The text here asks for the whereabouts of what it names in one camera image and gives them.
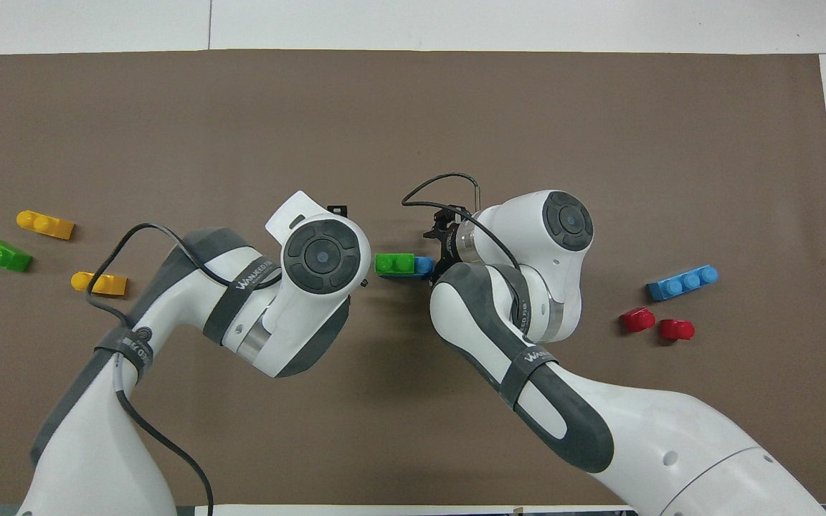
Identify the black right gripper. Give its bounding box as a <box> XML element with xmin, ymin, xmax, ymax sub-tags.
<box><xmin>423</xmin><ymin>206</ymin><xmax>472</xmax><ymax>287</ymax></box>

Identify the blue three-stud toy brick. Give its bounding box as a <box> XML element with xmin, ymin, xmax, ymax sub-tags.
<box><xmin>377</xmin><ymin>255</ymin><xmax>435</xmax><ymax>282</ymax></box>
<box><xmin>646</xmin><ymin>264</ymin><xmax>720</xmax><ymax>302</ymax></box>

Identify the green two-stud toy brick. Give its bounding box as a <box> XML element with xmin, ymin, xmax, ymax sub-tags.
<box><xmin>374</xmin><ymin>252</ymin><xmax>417</xmax><ymax>279</ymax></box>
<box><xmin>0</xmin><ymin>238</ymin><xmax>33</xmax><ymax>273</ymax></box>

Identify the brown paper table mat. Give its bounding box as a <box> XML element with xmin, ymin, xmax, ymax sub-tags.
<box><xmin>0</xmin><ymin>49</ymin><xmax>826</xmax><ymax>507</ymax></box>

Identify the red single-stud toy brick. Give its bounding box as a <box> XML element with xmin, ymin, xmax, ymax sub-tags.
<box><xmin>658</xmin><ymin>318</ymin><xmax>696</xmax><ymax>343</ymax></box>
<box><xmin>621</xmin><ymin>307</ymin><xmax>657</xmax><ymax>334</ymax></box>

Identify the yellow two-stud toy brick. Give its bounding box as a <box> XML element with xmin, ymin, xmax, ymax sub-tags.
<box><xmin>70</xmin><ymin>271</ymin><xmax>128</xmax><ymax>297</ymax></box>
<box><xmin>16</xmin><ymin>209</ymin><xmax>76</xmax><ymax>241</ymax></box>

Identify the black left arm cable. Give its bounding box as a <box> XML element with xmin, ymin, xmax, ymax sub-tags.
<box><xmin>85</xmin><ymin>223</ymin><xmax>285</xmax><ymax>516</ymax></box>

